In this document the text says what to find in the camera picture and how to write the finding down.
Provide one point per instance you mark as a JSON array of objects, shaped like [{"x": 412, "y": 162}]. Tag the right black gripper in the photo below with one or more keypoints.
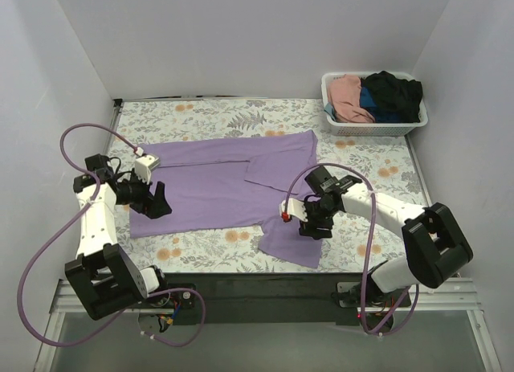
[{"x": 314, "y": 222}]

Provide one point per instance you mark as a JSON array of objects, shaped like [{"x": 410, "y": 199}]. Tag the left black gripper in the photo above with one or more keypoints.
[{"x": 149, "y": 201}]

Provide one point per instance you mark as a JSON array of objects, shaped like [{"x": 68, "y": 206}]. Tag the purple t shirt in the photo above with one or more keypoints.
[{"x": 235, "y": 182}]

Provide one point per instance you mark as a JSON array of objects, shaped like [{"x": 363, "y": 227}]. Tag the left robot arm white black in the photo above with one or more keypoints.
[{"x": 102, "y": 274}]

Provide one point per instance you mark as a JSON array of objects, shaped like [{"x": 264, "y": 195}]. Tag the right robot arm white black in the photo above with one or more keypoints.
[{"x": 435, "y": 246}]

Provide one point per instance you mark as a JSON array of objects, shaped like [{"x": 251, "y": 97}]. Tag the floral patterned table cloth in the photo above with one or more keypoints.
[{"x": 388, "y": 162}]

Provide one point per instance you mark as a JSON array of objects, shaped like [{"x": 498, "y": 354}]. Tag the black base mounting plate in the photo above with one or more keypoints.
[{"x": 255, "y": 298}]

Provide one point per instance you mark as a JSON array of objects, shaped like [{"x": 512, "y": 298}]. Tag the blue t shirt in basket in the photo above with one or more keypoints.
[{"x": 380, "y": 115}]

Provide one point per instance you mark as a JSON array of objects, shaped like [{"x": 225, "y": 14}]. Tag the pink t shirt in basket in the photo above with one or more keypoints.
[{"x": 344, "y": 96}]

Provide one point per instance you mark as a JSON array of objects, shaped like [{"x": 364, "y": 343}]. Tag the black t shirt in basket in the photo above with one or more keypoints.
[{"x": 393, "y": 94}]

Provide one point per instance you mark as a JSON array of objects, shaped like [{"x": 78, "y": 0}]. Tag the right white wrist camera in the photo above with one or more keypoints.
[{"x": 293, "y": 209}]

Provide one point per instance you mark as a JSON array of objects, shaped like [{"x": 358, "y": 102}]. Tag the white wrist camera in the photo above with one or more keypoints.
[
  {"x": 293, "y": 209},
  {"x": 144, "y": 165}
]

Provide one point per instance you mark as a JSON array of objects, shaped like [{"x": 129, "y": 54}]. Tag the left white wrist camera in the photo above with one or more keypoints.
[{"x": 144, "y": 165}]

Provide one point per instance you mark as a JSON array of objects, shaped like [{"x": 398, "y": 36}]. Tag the aluminium frame rail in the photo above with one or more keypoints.
[{"x": 445, "y": 332}]

